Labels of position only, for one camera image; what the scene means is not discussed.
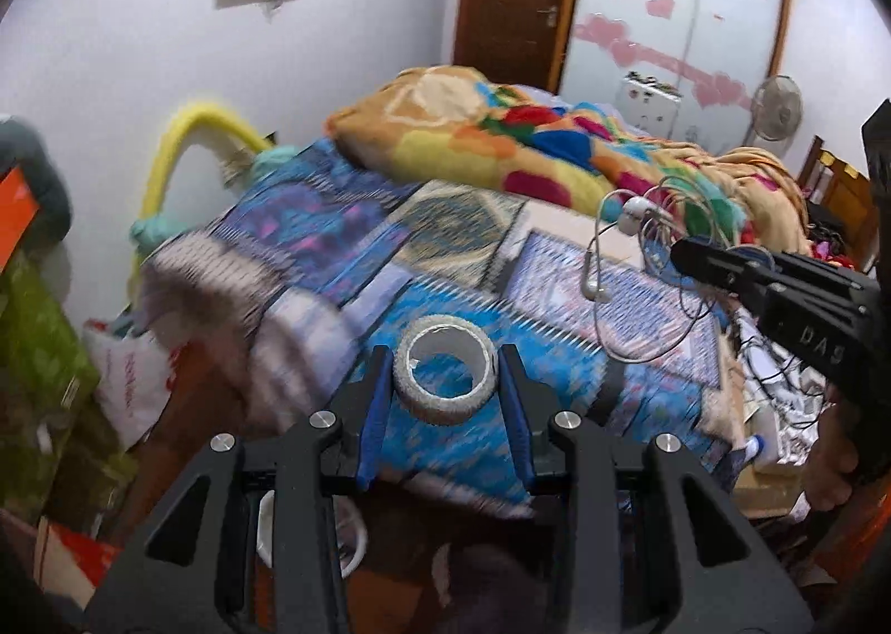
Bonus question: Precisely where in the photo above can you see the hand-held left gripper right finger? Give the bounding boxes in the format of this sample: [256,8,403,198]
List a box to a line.
[499,343,815,634]

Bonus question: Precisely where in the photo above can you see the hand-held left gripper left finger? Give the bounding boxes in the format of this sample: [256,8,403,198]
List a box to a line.
[84,345,395,634]

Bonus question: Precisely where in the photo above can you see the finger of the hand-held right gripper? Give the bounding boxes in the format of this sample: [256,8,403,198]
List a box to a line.
[727,247,882,302]
[670,237,777,294]

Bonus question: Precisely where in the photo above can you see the white tape roll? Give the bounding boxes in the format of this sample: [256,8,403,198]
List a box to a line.
[391,314,500,428]

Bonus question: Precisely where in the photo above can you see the white wired earphones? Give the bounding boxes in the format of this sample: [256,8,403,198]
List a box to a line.
[581,176,751,368]

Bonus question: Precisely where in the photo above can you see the person's right hand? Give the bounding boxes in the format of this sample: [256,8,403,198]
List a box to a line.
[807,403,863,513]

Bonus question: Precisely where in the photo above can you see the wooden chair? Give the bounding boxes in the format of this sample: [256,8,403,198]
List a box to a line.
[797,134,882,274]

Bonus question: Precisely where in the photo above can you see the blue patterned bed cover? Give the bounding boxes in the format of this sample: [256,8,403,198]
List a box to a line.
[129,140,740,518]

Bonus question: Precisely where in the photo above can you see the small white cabinet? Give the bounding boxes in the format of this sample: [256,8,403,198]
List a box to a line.
[619,72,684,138]

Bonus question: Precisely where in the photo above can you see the standing electric fan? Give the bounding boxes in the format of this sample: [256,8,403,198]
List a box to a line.
[752,75,804,145]

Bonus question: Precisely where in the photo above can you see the dark cloth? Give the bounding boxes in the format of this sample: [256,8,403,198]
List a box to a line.
[432,542,559,634]

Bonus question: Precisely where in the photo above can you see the colourful fleece blanket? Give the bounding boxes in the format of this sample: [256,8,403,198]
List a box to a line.
[327,67,815,259]

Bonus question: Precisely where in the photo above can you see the white plastic bag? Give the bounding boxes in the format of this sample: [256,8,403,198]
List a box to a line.
[84,320,189,451]

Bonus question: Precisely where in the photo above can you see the frosted sliding wardrobe doors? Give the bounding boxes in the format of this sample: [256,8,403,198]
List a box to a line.
[560,0,795,156]

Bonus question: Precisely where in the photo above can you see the teal foam padding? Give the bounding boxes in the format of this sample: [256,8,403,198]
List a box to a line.
[131,218,177,254]
[252,145,302,180]

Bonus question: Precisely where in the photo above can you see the red floral box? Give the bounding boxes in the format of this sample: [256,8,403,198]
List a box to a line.
[35,515,125,607]

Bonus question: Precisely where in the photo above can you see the green cardboard boxes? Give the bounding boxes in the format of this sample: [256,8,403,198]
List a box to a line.
[0,251,140,527]

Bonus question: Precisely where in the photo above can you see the orange box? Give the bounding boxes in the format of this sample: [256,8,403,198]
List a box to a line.
[0,164,40,273]

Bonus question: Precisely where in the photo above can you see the dark grey cushion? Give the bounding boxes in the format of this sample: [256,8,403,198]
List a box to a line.
[0,115,75,252]

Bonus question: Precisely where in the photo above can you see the tangle of black cables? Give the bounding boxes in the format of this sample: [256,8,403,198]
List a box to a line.
[734,317,833,416]

